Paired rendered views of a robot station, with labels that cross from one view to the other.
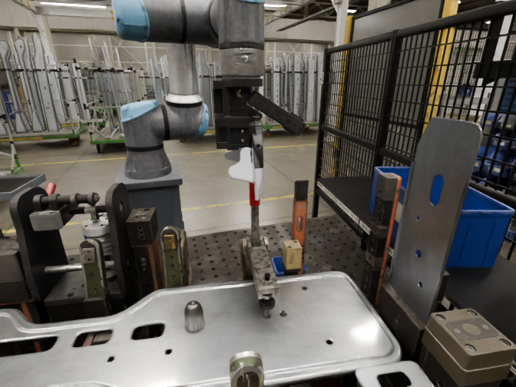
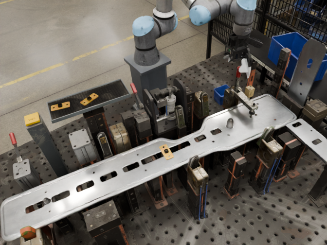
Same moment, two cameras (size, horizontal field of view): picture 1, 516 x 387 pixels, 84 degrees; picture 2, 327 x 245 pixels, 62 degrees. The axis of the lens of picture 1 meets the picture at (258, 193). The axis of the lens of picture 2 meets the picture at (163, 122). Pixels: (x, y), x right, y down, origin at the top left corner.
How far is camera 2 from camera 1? 0.95 m
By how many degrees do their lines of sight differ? 27
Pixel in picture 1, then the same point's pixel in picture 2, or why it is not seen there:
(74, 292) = (166, 127)
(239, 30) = (248, 20)
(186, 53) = not seen: outside the picture
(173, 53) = not seen: outside the picture
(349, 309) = (276, 107)
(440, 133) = (313, 44)
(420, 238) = (301, 78)
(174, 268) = (206, 108)
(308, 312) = (263, 112)
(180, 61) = not seen: outside the picture
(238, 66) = (245, 32)
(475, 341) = (318, 108)
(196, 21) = (223, 10)
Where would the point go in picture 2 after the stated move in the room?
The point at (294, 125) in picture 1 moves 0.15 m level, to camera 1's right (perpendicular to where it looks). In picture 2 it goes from (259, 45) to (289, 39)
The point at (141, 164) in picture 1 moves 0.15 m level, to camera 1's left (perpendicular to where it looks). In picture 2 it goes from (150, 57) to (123, 63)
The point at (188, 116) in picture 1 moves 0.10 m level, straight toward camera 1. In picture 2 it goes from (170, 23) to (180, 30)
